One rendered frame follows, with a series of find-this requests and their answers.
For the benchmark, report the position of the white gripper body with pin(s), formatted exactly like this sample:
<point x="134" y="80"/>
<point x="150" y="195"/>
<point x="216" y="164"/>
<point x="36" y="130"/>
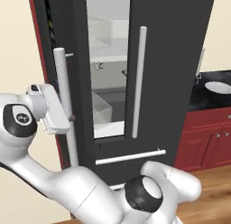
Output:
<point x="56" y="113"/>

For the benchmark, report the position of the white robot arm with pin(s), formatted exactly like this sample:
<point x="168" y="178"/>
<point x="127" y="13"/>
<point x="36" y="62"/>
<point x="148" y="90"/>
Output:
<point x="75" y="191"/>

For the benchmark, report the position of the dark grey hinged fridge door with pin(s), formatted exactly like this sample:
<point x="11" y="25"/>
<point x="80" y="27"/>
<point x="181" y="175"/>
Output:
<point x="78" y="83"/>

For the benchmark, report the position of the clear fridge drawer bin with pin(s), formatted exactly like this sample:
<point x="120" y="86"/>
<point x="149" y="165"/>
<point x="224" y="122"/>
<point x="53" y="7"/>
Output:
<point x="100" y="110"/>

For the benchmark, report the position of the dark grey fridge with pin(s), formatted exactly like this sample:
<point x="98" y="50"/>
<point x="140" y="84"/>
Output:
<point x="108" y="110"/>

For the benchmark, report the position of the grey fish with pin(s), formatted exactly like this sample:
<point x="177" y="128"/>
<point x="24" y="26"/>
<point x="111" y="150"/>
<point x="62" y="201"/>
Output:
<point x="98" y="66"/>

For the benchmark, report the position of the white fridge shelf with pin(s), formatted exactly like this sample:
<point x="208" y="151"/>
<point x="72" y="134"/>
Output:
<point x="109" y="58"/>

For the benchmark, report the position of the dark grey fridge drawer front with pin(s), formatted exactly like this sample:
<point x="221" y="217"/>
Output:
<point x="135" y="170"/>

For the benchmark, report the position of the dark grey wide fridge door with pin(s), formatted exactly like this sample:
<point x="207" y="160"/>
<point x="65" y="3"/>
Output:
<point x="168" y="71"/>

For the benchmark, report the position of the red side panel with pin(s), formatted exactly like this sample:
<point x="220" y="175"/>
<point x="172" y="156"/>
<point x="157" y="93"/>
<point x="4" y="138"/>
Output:
<point x="37" y="38"/>

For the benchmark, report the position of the small dark food item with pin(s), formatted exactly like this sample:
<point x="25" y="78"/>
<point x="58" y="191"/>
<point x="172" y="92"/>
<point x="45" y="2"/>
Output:
<point x="124" y="72"/>

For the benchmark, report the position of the red cupboard run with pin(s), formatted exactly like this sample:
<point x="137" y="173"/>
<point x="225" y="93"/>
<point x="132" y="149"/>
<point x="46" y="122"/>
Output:
<point x="207" y="140"/>

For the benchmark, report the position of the white round plate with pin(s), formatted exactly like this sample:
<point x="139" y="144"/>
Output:
<point x="219" y="87"/>

